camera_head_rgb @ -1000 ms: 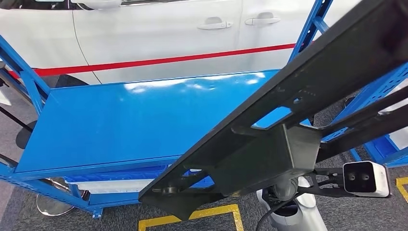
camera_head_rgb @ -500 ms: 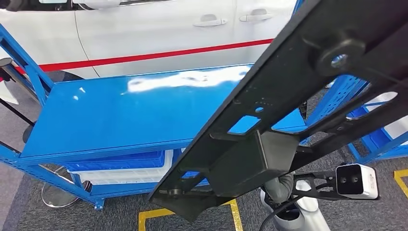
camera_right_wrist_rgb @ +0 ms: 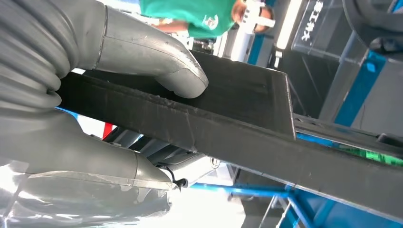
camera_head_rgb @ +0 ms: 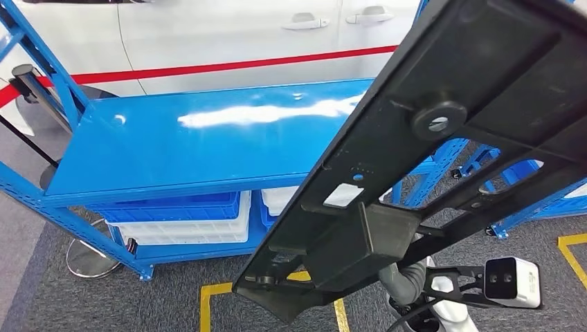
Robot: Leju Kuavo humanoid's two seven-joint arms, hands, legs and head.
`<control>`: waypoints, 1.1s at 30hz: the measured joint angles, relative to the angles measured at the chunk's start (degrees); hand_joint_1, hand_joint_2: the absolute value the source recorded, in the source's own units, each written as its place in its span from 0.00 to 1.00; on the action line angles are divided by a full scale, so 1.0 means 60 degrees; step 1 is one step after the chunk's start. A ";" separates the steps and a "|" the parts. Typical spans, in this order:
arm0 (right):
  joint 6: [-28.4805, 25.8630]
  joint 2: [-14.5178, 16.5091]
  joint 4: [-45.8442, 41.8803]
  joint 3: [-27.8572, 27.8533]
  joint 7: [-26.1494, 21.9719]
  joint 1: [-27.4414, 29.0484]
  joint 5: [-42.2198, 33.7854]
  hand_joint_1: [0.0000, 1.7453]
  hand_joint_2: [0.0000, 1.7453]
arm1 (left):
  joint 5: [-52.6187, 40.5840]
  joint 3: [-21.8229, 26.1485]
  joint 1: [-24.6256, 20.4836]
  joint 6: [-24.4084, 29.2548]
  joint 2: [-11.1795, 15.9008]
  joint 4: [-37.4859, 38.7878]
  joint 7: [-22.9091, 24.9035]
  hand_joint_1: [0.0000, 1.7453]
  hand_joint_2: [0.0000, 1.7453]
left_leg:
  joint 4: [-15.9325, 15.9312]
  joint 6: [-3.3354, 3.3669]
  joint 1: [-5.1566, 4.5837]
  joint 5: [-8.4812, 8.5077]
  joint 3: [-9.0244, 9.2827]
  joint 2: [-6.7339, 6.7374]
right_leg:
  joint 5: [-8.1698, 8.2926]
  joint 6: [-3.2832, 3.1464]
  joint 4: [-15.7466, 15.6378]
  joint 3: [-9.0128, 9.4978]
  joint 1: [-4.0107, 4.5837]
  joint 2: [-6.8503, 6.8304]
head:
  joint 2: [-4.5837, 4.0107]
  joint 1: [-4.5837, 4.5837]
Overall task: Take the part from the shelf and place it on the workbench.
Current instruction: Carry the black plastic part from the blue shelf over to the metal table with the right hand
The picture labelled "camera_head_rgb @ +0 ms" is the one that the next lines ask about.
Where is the black plastic bracket part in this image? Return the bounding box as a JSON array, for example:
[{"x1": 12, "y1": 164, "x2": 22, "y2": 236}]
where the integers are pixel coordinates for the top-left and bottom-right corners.
[{"x1": 232, "y1": 0, "x2": 587, "y2": 325}]

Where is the blue metal shelf rack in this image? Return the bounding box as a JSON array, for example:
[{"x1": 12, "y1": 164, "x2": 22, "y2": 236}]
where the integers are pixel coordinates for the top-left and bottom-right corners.
[
  {"x1": 451, "y1": 144, "x2": 587, "y2": 240},
  {"x1": 0, "y1": 0, "x2": 469, "y2": 282}
]

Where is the white plastic crate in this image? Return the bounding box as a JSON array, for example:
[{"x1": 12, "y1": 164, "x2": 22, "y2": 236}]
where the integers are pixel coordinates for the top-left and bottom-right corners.
[
  {"x1": 120, "y1": 229, "x2": 251, "y2": 246},
  {"x1": 106, "y1": 191, "x2": 252, "y2": 235},
  {"x1": 261, "y1": 183, "x2": 365, "y2": 217}
]

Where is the blue plastic crate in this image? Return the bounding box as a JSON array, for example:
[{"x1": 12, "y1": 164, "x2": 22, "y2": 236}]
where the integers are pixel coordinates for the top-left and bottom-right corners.
[
  {"x1": 259, "y1": 196, "x2": 283, "y2": 230},
  {"x1": 87, "y1": 191, "x2": 242, "y2": 224}
]

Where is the red barrier belt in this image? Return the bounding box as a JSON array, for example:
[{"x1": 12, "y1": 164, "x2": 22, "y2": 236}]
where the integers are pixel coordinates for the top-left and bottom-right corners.
[{"x1": 0, "y1": 44, "x2": 399, "y2": 109}]

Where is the white car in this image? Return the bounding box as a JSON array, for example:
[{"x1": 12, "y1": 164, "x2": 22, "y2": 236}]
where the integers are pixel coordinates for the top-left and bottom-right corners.
[{"x1": 0, "y1": 0, "x2": 425, "y2": 138}]

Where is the yellow floor tape square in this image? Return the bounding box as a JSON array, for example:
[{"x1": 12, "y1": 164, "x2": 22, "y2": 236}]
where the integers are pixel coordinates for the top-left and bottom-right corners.
[
  {"x1": 199, "y1": 271, "x2": 352, "y2": 332},
  {"x1": 557, "y1": 233, "x2": 587, "y2": 291}
]

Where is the thin black pole stand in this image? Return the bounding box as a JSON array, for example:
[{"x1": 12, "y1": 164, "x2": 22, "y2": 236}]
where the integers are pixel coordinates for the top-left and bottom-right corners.
[{"x1": 0, "y1": 114, "x2": 60, "y2": 191}]

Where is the white car door handle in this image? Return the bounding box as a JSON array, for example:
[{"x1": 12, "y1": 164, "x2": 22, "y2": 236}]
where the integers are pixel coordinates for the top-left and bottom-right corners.
[
  {"x1": 280, "y1": 12, "x2": 331, "y2": 31},
  {"x1": 345, "y1": 5, "x2": 395, "y2": 25}
]

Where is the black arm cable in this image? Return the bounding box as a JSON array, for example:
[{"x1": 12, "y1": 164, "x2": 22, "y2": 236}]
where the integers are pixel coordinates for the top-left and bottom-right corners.
[{"x1": 387, "y1": 297, "x2": 444, "y2": 332}]

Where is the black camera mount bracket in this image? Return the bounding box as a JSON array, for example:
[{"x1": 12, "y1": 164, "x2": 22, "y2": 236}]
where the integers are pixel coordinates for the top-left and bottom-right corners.
[{"x1": 422, "y1": 266, "x2": 487, "y2": 308}]

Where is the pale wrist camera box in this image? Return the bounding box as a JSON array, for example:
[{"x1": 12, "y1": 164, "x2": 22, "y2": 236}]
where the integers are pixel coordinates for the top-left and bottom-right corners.
[{"x1": 483, "y1": 257, "x2": 543, "y2": 309}]

